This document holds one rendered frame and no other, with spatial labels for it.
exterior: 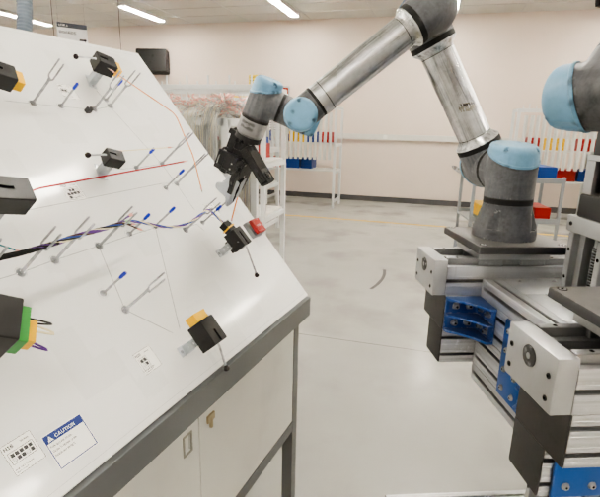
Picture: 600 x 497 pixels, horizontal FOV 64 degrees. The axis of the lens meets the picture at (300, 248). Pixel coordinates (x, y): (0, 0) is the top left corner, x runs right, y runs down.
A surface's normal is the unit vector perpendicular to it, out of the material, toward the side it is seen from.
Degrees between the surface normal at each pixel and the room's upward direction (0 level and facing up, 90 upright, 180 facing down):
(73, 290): 50
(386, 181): 90
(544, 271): 90
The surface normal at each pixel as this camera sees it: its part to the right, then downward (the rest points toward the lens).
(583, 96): -0.87, 0.14
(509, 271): 0.07, 0.26
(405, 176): -0.27, 0.24
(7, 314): 0.72, -0.53
